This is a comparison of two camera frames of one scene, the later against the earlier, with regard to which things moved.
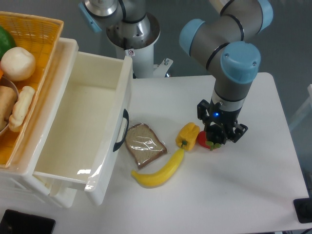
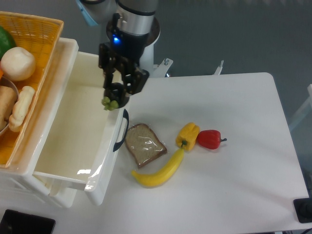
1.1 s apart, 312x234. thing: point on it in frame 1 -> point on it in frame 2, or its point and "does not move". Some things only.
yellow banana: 161,178 does not move
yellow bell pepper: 187,136 does not move
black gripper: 227,118 -> 128,45
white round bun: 17,64 does not move
